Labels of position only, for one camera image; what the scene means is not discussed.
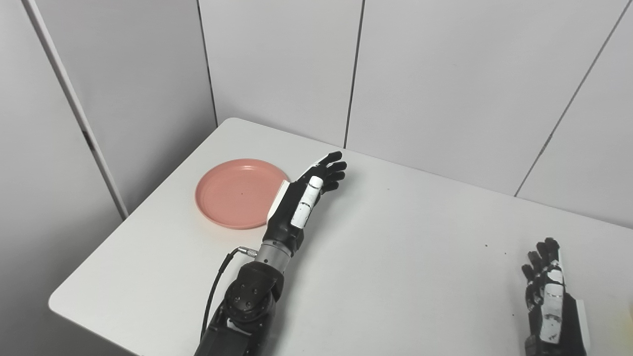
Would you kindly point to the pink round plate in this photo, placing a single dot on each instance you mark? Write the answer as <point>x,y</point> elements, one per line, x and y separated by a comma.
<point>237,194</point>

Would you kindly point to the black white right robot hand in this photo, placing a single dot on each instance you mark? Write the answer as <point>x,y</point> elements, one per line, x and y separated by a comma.
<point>556,316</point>

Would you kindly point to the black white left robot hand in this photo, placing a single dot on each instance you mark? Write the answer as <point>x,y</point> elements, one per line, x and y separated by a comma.
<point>289,215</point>

